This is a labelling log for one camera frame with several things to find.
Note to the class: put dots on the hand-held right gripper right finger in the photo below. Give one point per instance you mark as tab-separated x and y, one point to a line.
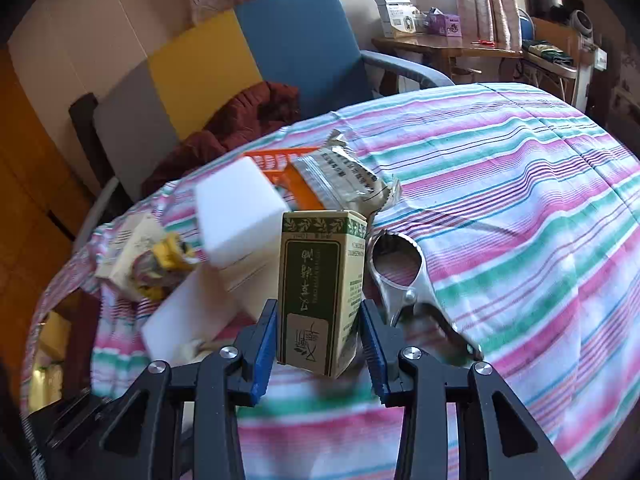
376	360

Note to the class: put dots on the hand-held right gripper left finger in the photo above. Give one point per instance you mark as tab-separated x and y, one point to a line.
262	360

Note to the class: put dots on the metal jar opener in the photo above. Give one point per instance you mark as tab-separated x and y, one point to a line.
400	290

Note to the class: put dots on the white foam block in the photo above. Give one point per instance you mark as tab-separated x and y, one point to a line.
240	215
190	315

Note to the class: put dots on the green box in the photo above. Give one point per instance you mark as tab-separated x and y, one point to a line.
315	290

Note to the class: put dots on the beige cardboard box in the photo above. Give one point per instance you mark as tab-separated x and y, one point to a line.
125	250

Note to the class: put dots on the silver grey packet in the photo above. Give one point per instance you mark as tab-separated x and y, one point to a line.
345	175

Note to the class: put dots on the orange snack packet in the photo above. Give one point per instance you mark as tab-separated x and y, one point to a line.
280	165

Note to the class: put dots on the striped blanket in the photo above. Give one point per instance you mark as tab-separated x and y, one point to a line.
500	185

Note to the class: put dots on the dark red cloth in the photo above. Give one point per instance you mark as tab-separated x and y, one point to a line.
240	120

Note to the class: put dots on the wooden wardrobe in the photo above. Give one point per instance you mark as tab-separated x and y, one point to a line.
30	160

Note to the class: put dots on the wooden desk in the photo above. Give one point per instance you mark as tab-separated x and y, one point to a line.
440	47

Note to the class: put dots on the grey yellow blue armchair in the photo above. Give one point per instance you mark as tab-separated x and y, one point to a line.
295	35

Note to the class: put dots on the purple box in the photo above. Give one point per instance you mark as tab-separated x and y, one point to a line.
445	24

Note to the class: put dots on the white cardboard box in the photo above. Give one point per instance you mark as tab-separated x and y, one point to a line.
397	15

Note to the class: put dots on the white appliance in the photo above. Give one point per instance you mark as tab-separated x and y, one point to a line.
590	72

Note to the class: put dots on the brown cardboard box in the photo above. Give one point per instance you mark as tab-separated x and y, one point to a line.
552	35

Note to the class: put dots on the white fan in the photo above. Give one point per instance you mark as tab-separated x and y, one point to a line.
582	25

